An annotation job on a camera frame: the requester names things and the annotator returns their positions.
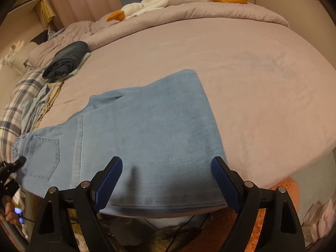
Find plaid pillow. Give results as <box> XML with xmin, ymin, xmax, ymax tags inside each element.
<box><xmin>0</xmin><ymin>67</ymin><xmax>50</xmax><ymax>161</ymax></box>

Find white bookshelf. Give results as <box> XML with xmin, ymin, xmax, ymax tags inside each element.
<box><xmin>5</xmin><ymin>0</ymin><xmax>58</xmax><ymax>32</ymax></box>

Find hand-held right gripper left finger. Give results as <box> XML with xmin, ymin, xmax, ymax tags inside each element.
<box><xmin>30</xmin><ymin>156</ymin><xmax>123</xmax><ymax>252</ymax></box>

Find brown and white fluffy rug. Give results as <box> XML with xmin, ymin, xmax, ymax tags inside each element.
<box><xmin>71</xmin><ymin>210</ymin><xmax>221</xmax><ymax>252</ymax></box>

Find beige printed cloth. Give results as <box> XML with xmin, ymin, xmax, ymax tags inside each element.
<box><xmin>39</xmin><ymin>81</ymin><xmax>65</xmax><ymax>119</ymax></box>

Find pink duvet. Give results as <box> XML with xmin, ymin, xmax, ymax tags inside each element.
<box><xmin>28</xmin><ymin>1</ymin><xmax>291</xmax><ymax>68</ymax></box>

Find folded dark denim jeans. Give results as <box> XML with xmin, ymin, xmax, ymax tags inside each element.
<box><xmin>42</xmin><ymin>41</ymin><xmax>90</xmax><ymax>81</ymax></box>

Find pink curtain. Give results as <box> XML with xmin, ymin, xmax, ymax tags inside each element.
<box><xmin>43</xmin><ymin>0</ymin><xmax>116</xmax><ymax>30</ymax></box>

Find light blue denim pants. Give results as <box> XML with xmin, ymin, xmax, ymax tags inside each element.
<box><xmin>12</xmin><ymin>69</ymin><xmax>229</xmax><ymax>219</ymax></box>

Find pink bed sheet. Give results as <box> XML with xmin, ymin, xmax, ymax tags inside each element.
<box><xmin>37</xmin><ymin>16</ymin><xmax>336</xmax><ymax>189</ymax></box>

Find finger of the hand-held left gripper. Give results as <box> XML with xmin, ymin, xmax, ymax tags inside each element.
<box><xmin>10</xmin><ymin>156</ymin><xmax>27</xmax><ymax>173</ymax></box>

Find person's left hand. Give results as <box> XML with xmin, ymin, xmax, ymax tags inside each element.
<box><xmin>5</xmin><ymin>202</ymin><xmax>18</xmax><ymax>223</ymax></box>

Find blue checked cloth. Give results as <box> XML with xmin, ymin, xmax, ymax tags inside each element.
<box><xmin>47</xmin><ymin>28</ymin><xmax>67</xmax><ymax>42</ymax></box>

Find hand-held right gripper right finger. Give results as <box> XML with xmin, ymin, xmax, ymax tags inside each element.
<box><xmin>211</xmin><ymin>156</ymin><xmax>306</xmax><ymax>252</ymax></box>

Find orange fluffy rug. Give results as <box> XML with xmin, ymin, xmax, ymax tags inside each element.
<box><xmin>235</xmin><ymin>177</ymin><xmax>302</xmax><ymax>252</ymax></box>

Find black floor cable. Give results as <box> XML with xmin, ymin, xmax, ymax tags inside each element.
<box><xmin>167</xmin><ymin>214</ymin><xmax>212</xmax><ymax>252</ymax></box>

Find pile of pale clothes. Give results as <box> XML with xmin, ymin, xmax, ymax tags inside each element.
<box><xmin>301</xmin><ymin>198</ymin><xmax>336</xmax><ymax>245</ymax></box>

